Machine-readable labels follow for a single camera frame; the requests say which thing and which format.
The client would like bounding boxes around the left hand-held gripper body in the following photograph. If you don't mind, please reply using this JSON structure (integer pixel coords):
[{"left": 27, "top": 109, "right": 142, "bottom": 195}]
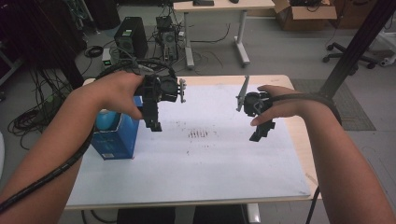
[{"left": 134, "top": 74, "right": 188, "bottom": 112}]

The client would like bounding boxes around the blue cardboard box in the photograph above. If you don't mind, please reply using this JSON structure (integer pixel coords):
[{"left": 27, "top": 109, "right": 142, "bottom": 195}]
[{"left": 91, "top": 95, "right": 145, "bottom": 161}]

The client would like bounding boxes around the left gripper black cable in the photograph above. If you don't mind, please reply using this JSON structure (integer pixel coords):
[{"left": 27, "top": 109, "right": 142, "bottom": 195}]
[{"left": 0, "top": 58, "right": 177, "bottom": 215}]

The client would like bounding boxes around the small white power unit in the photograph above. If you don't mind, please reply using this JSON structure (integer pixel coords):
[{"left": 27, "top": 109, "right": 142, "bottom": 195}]
[{"left": 101, "top": 48, "right": 113, "bottom": 68}]

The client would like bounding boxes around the tangle of black floor cables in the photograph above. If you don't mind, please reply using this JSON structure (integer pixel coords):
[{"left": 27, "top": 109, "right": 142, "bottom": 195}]
[{"left": 7, "top": 68, "right": 77, "bottom": 151}]

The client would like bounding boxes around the open computer case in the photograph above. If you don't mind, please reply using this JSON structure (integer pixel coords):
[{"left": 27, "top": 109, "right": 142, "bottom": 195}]
[{"left": 154, "top": 15, "right": 180, "bottom": 63}]

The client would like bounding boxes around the person's left hand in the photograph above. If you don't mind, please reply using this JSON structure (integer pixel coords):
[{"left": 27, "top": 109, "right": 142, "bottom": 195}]
[{"left": 70, "top": 71, "right": 146, "bottom": 121}]

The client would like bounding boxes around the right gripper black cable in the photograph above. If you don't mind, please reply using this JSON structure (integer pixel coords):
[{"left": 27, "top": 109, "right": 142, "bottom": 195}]
[{"left": 268, "top": 91, "right": 343, "bottom": 224}]

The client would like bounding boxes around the coiled black cable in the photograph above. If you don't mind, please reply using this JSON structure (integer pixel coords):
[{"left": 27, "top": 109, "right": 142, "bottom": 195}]
[{"left": 84, "top": 45, "right": 105, "bottom": 59}]

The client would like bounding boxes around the black office chair base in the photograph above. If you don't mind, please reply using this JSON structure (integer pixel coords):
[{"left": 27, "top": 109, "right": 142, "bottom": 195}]
[{"left": 322, "top": 41, "right": 379, "bottom": 70}]

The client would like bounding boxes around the black metal stand post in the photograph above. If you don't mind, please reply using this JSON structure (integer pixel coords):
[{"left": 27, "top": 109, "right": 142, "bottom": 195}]
[{"left": 317, "top": 0, "right": 396, "bottom": 101}]

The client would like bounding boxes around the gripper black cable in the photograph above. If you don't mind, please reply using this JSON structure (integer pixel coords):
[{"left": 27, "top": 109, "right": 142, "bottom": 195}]
[
  {"left": 0, "top": 58, "right": 177, "bottom": 215},
  {"left": 268, "top": 91, "right": 343, "bottom": 224}
]

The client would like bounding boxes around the open brown cardboard box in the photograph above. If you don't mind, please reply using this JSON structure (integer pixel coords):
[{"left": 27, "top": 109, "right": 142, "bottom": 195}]
[{"left": 272, "top": 0, "right": 338, "bottom": 32}]

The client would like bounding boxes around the white table mat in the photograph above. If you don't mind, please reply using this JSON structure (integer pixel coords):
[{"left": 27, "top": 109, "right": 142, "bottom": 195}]
[{"left": 66, "top": 83, "right": 312, "bottom": 208}]

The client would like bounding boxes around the dark curtain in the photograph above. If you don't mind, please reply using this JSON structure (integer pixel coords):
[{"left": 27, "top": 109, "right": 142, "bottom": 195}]
[{"left": 0, "top": 0, "right": 87, "bottom": 92}]

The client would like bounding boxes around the white-legged wooden desk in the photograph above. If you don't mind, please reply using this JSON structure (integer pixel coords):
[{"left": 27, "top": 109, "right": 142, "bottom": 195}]
[{"left": 173, "top": 0, "right": 276, "bottom": 70}]

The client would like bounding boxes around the person's right hand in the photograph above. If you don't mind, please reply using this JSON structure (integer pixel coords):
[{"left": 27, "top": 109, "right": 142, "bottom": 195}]
[{"left": 249, "top": 84, "right": 308, "bottom": 127}]

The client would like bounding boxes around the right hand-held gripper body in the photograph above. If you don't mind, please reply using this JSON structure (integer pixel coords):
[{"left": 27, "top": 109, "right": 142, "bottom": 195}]
[{"left": 234, "top": 75, "right": 272, "bottom": 118}]

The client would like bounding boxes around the grey floor mat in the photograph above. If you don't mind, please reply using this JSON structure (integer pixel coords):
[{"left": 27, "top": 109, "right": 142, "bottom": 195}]
[{"left": 290, "top": 78, "right": 377, "bottom": 132}]

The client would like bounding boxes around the light wooden table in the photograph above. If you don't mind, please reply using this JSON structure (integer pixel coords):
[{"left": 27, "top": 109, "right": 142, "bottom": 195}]
[{"left": 64, "top": 74, "right": 322, "bottom": 224}]

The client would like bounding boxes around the black computer tower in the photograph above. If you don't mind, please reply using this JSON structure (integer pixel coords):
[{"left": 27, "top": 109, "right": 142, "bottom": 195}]
[{"left": 113, "top": 16, "right": 149, "bottom": 62}]

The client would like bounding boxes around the blue bottle with white cap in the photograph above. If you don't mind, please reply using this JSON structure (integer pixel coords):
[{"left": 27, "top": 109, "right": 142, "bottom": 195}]
[{"left": 95, "top": 109, "right": 121, "bottom": 132}]

